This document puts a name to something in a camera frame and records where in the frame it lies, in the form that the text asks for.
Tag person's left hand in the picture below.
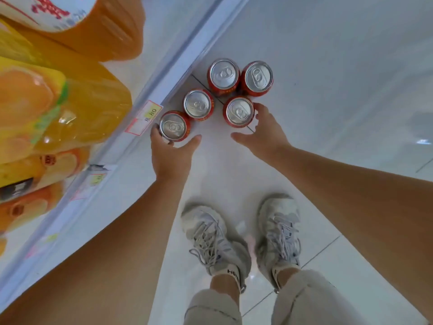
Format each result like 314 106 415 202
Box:
150 126 202 182

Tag person's right hand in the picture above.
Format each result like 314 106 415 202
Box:
231 103 292 163

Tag red drink can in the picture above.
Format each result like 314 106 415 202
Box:
240 61 274 97
183 89 214 121
207 58 241 96
159 111 192 143
223 95 255 128

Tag person's left forearm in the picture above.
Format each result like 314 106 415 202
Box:
0 175 190 325

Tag person's right forearm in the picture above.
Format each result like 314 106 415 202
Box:
270 145 433 323

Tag pink and yellow price tag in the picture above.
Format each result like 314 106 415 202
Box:
125 100 163 137
73 165 117 200

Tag white left sneaker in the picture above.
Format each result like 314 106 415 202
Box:
181 204 252 278

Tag white sneaker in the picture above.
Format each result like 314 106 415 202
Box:
255 194 302 291
181 204 252 278

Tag white right sneaker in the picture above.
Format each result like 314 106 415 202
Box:
255 194 302 291

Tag yellow orange juice bottle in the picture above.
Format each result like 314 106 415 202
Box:
0 182 65 234
0 147 90 197
0 56 133 165
0 19 51 68

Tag white sock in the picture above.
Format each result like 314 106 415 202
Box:
210 265 247 294

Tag orange bottle with white label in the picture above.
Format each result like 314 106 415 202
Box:
0 0 146 62

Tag light grey trousers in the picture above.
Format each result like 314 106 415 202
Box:
184 269 367 325

